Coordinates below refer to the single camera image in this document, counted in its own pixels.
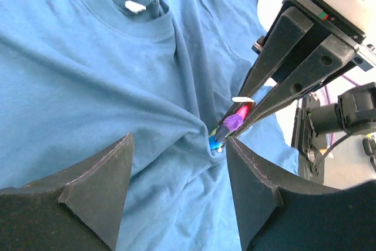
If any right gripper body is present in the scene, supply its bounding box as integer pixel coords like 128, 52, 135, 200
253, 0, 375, 98

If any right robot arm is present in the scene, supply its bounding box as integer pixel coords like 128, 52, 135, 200
209, 0, 375, 184

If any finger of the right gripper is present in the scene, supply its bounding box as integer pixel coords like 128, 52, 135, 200
219, 6, 314, 128
232, 35, 355, 137

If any colourful plush flower brooch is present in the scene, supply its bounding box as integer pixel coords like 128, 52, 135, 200
209, 96, 256, 152

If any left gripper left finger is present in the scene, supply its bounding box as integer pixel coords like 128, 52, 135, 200
1, 134, 135, 250

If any blue t-shirt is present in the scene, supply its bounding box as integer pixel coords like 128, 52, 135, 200
0, 0, 300, 251

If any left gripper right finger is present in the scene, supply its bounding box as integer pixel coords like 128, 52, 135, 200
226, 138, 375, 250

